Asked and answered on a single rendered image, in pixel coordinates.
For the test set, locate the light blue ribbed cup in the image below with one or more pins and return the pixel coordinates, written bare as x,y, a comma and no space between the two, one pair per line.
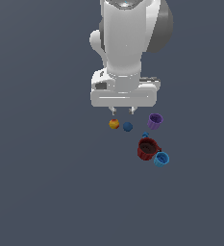
161,159

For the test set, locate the small blue object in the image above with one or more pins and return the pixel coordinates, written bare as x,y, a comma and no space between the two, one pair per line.
145,135

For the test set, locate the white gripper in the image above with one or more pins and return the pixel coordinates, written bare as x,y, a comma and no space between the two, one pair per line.
123,94

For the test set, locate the dark red ribbed cup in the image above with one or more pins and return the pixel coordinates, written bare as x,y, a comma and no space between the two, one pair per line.
147,149

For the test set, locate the dark blue ball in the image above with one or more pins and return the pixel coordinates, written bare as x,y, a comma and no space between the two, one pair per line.
127,126

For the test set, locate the purple ribbed cup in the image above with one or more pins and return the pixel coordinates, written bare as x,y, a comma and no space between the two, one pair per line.
154,121

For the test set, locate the yellow and red ball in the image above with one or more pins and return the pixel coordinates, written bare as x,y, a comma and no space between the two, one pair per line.
114,123

